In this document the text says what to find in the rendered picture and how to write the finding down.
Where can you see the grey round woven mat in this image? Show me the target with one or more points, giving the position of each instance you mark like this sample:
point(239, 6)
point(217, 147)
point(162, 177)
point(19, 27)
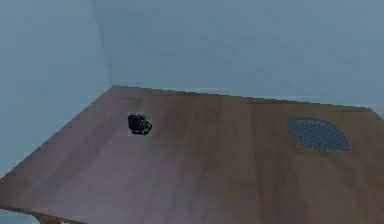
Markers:
point(316, 134)

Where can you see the small black instrument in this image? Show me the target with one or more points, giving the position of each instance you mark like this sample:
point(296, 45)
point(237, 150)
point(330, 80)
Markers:
point(138, 124)

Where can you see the brown wooden dining table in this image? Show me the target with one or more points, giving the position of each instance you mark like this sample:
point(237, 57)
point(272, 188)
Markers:
point(213, 166)

